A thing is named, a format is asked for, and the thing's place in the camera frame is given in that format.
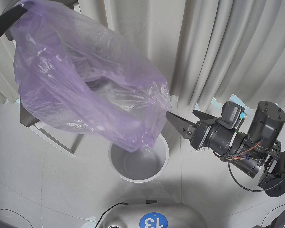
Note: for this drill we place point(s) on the purple plastic bag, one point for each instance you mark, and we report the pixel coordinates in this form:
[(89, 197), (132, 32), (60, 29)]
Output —
[(73, 56)]

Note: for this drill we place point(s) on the white chair grey cushion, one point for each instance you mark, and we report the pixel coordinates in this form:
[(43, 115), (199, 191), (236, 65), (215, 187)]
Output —
[(27, 116)]

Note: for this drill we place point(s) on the white curtain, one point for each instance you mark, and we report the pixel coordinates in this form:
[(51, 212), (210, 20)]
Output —
[(204, 44)]

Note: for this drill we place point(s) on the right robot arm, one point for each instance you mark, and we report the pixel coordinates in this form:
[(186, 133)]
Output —
[(267, 127)]

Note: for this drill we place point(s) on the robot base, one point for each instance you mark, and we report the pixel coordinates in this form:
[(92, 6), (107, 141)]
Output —
[(175, 212)]

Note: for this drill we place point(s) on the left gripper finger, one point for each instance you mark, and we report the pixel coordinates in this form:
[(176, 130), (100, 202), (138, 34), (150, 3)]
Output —
[(2, 25)]

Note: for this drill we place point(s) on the white trash bin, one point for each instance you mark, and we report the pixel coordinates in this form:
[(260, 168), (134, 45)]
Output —
[(144, 165)]

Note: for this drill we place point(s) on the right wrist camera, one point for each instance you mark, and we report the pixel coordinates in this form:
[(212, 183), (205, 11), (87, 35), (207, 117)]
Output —
[(231, 113)]

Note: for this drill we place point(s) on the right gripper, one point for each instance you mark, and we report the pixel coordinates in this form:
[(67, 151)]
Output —
[(211, 136)]

